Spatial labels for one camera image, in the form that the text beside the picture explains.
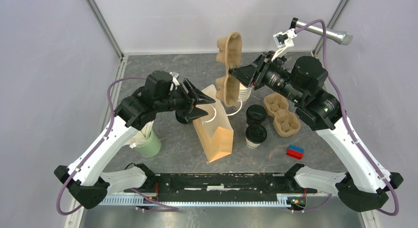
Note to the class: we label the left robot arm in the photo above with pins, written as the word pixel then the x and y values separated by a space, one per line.
pixel 85 178

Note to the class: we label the brown paper bag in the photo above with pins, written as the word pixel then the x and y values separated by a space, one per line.
pixel 214 130

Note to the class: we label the black coffee lid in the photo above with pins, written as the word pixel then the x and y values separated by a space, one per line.
pixel 256 133
pixel 256 112

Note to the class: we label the green cup holder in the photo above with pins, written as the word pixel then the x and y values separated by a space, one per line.
pixel 150 147

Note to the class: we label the silver cylindrical lamp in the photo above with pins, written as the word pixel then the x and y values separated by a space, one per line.
pixel 339 37

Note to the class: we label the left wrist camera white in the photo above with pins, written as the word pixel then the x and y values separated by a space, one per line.
pixel 175 76

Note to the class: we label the black sleeved paper cup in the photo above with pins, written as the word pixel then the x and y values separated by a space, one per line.
pixel 255 122

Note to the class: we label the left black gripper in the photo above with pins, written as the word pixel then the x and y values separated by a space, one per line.
pixel 196 112

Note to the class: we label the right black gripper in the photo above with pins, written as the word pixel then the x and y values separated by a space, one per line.
pixel 246 74

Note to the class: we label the white paper cup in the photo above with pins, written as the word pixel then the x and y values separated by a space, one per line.
pixel 253 144

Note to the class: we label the red and blue block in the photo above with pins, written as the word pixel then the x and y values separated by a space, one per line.
pixel 295 152

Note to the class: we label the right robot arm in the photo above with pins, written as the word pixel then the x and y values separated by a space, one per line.
pixel 366 185

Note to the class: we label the brown pulp cup carrier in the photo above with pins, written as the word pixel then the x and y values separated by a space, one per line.
pixel 285 122

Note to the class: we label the stack of white paper cups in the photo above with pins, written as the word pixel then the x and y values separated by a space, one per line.
pixel 244 93

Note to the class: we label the stack of black lids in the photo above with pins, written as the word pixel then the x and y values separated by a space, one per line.
pixel 181 118

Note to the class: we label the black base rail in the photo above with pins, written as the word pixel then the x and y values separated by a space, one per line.
pixel 220 187

